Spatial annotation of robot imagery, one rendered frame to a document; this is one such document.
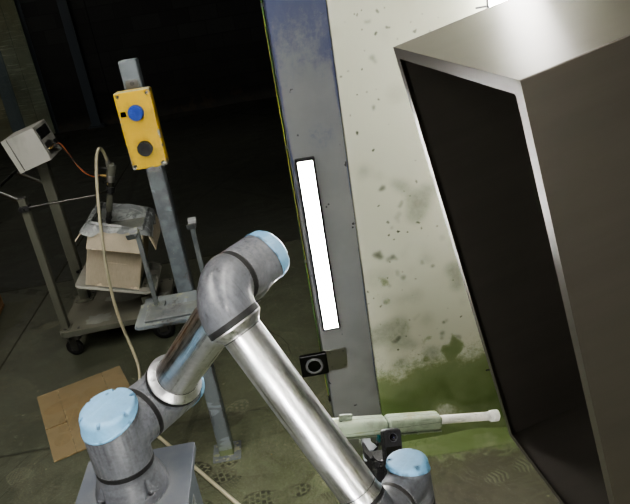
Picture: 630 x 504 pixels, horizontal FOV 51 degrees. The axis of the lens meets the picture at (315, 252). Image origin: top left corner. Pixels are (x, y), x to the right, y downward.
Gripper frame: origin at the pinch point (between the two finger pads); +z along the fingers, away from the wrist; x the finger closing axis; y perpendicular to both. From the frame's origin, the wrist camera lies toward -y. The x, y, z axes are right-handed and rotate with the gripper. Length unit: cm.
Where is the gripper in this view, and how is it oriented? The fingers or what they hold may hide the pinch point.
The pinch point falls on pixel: (372, 433)
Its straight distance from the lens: 181.1
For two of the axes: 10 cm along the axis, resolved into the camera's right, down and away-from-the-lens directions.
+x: 9.7, -0.3, 2.6
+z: -2.5, -3.1, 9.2
